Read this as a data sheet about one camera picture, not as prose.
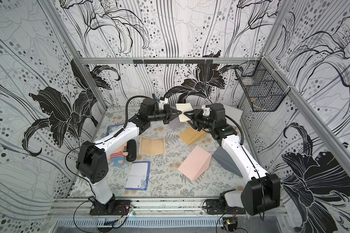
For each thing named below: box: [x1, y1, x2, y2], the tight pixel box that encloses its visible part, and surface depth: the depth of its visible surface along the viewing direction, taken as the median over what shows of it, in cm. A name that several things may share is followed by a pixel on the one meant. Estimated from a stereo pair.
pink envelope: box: [177, 145, 213, 182], surface depth 90 cm
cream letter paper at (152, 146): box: [139, 135, 166, 155], surface depth 96 cm
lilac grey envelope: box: [167, 116, 185, 131], surface depth 77 cm
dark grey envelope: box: [211, 145, 244, 178], surface depth 90 cm
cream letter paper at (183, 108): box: [175, 102, 194, 122], surface depth 80 cm
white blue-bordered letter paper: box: [124, 161, 151, 191], surface depth 85 cm
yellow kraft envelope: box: [178, 126, 210, 146], surface depth 103 cm
